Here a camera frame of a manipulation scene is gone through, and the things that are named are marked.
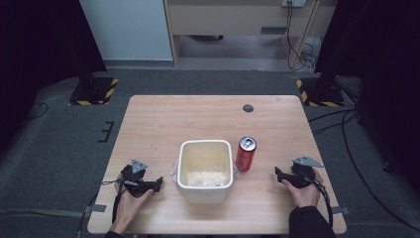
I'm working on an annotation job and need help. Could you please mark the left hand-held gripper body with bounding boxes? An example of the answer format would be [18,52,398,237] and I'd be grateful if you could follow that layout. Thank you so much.
[120,159,152,198]

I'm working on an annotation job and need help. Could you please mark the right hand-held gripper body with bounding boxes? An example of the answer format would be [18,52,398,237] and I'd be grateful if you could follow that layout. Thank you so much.
[286,155,325,189]

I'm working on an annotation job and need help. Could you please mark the person's right hand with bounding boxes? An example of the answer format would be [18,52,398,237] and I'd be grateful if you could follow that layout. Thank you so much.
[281,170,322,209]

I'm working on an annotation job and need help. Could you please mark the person's left hand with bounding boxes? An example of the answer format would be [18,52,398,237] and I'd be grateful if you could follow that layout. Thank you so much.
[110,182,155,234]

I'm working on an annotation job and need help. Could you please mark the red drink can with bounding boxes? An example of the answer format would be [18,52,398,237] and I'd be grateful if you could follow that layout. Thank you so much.
[234,136,259,173]

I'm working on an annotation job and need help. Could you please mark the grey tape strip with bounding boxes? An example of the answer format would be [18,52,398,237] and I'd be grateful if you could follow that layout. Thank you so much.
[82,203,108,214]
[331,205,352,216]

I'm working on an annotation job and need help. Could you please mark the clear plastic bin liner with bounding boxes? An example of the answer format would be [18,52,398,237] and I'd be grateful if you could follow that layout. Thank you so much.
[169,158,241,187]

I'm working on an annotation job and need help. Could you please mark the white plastic bin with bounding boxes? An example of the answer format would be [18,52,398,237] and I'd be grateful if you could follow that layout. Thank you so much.
[175,139,235,205]

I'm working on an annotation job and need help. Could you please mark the black yellow striped stand base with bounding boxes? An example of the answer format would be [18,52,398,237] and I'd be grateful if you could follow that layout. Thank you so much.
[295,76,346,108]
[68,76,120,107]

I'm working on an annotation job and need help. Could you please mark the black metal stand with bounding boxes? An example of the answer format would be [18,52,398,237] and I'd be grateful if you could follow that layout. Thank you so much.
[315,0,374,95]
[63,33,97,92]

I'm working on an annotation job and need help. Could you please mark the black curtain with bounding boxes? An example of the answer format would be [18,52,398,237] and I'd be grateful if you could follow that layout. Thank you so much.
[314,0,420,196]
[0,0,108,153]

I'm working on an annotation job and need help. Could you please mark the white panel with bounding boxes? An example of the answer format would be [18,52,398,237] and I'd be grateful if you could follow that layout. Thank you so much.
[78,0,174,61]

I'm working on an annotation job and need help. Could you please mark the light wooden desk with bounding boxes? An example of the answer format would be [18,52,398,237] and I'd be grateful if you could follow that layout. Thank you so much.
[163,0,339,69]

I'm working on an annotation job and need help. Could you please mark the grey power strip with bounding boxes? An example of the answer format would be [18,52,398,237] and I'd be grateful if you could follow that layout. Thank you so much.
[280,0,307,9]

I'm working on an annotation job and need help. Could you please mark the left hand-held gripper cable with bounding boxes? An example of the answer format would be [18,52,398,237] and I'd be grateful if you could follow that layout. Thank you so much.
[101,178,128,225]

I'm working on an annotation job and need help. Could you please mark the hand-held gripper cable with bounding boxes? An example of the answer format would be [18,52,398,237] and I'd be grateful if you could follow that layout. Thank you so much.
[305,172,334,229]
[101,178,128,225]

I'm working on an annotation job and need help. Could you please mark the right hand-held gripper cable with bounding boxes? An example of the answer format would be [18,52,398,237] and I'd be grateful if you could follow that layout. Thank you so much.
[305,172,334,229]

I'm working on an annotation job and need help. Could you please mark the thin black floor cable loop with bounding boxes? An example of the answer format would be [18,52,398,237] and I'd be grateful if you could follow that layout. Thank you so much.
[25,101,50,121]

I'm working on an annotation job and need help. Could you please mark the black hanging cables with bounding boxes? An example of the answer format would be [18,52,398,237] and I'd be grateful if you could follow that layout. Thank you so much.
[284,1,322,72]

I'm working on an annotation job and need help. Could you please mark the grey desk handle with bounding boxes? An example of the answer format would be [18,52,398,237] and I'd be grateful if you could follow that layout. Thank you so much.
[260,26,288,35]

